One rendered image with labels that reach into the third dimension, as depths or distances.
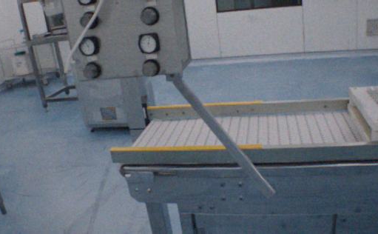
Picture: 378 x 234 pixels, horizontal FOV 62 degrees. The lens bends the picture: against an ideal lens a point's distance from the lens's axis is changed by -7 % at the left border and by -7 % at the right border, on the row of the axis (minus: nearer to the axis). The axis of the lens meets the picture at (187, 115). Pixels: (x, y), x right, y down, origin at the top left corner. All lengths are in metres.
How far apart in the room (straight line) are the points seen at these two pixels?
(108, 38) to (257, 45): 5.13
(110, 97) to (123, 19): 2.71
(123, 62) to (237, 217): 0.47
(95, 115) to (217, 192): 2.81
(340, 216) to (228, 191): 0.29
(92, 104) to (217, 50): 2.94
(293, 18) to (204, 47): 1.54
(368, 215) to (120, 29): 0.70
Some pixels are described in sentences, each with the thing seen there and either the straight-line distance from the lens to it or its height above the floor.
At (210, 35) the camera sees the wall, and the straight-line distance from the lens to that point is 5.78.
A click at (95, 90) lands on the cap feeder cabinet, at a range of 3.39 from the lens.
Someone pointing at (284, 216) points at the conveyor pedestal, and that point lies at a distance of 0.86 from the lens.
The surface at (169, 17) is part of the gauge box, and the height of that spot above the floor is 1.22.
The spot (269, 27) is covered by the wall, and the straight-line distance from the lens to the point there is 5.67.
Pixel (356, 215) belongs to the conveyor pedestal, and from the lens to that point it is 0.89.
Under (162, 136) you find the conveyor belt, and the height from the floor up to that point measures 0.91.
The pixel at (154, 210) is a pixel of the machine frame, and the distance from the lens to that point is 1.22.
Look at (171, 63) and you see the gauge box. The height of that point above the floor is 1.14.
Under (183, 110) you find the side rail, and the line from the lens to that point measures 0.98.
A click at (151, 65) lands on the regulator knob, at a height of 1.14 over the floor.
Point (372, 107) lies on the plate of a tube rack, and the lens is 0.82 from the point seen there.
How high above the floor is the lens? 1.27
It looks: 21 degrees down
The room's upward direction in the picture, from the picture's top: 8 degrees counter-clockwise
